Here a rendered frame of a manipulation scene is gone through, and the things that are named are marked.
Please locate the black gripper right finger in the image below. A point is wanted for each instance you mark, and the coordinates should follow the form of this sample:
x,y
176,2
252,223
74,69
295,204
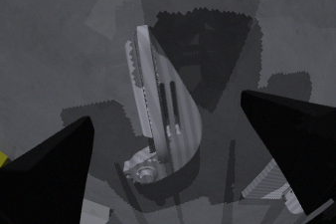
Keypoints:
x,y
301,137

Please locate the light grey rectangular block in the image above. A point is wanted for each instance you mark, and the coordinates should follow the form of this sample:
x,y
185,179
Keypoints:
x,y
93,213

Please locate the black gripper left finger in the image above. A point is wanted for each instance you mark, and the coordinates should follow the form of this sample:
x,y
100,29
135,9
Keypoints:
x,y
46,184

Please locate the yellow rectangular bar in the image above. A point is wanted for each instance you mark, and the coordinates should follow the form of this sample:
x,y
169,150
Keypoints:
x,y
3,159

